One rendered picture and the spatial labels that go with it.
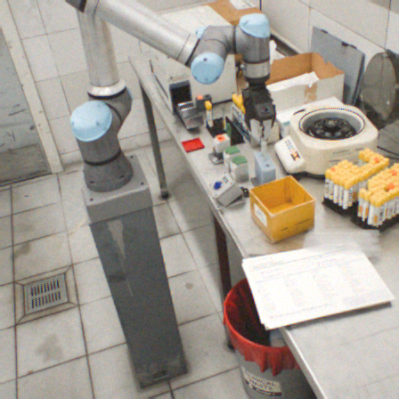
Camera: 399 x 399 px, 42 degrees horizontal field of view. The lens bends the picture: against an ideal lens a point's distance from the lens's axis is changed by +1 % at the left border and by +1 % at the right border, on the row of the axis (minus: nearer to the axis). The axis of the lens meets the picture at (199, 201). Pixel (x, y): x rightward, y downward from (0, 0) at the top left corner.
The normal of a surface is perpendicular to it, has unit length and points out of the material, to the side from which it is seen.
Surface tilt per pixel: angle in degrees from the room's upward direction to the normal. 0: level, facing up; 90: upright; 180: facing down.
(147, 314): 90
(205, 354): 0
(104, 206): 90
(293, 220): 90
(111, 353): 0
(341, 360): 0
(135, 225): 90
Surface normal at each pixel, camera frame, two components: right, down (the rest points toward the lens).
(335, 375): -0.11, -0.79
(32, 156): 0.30, 0.56
